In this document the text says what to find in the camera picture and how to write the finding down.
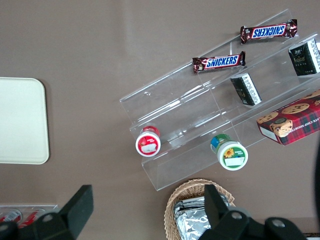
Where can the clear acrylic can holder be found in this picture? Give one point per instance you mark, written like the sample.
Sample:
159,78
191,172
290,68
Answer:
27,208

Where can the clear acrylic tiered shelf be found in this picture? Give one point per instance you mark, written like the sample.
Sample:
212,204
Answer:
190,100

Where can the foil wrapped sandwich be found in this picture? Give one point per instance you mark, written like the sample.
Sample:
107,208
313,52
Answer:
192,223
193,202

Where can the woven wicker basket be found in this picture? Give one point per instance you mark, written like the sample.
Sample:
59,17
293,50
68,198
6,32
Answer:
175,200

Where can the Snickers chocolate bar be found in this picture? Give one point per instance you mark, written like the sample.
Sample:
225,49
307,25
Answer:
268,31
220,62

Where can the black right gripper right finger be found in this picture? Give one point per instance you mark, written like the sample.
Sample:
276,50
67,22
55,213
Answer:
215,207

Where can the cream plastic tray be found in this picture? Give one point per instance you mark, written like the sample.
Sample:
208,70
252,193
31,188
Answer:
22,121

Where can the red lid yogurt cup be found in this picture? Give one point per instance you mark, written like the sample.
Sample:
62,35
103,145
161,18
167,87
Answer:
148,143

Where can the green lid sunflower cup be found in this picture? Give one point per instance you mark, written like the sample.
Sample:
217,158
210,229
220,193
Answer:
231,153

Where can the red soda can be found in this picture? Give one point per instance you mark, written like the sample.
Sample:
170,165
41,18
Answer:
8,217
31,217

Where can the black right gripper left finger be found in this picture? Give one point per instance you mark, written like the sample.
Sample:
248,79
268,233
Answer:
77,210

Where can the red tartan cookie box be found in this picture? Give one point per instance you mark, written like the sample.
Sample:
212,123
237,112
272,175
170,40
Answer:
292,122

